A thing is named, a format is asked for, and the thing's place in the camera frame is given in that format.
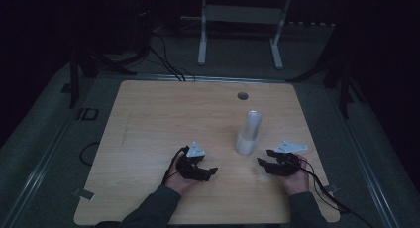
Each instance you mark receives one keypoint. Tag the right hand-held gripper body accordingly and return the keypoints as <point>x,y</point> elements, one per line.
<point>288,165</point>

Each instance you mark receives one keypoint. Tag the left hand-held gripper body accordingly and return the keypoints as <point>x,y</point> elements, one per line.
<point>193,151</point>

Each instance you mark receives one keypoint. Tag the clear plastic container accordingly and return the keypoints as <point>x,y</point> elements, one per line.
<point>248,138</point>

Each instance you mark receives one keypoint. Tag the person's right hand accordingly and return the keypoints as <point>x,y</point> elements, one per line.
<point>296,183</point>

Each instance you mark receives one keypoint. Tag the person's left hand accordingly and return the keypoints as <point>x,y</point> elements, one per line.
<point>180,183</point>

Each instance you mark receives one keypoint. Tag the grey tape piece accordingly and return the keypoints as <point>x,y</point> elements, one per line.
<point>332,188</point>
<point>85,194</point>

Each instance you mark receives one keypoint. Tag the black tripod stand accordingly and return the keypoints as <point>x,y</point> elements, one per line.
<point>343,82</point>
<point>75,76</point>

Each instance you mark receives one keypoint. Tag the white metal stand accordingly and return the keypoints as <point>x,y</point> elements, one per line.
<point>242,14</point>

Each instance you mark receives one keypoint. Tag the dark equipment with red light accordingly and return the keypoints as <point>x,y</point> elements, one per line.
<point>132,20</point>

